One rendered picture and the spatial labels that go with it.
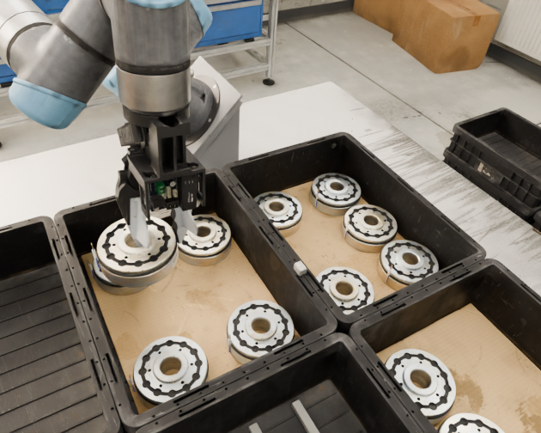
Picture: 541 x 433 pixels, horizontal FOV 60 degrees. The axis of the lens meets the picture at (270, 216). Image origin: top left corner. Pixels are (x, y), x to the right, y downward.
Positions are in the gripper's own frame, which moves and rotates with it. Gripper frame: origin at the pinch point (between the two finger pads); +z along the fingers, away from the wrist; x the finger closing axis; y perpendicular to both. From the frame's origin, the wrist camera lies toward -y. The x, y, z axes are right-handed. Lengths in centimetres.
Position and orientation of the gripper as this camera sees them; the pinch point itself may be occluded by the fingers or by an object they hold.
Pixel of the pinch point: (160, 236)
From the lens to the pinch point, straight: 65.4
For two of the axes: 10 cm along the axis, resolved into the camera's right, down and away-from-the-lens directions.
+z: -0.8, 8.1, 5.8
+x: 8.6, -2.4, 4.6
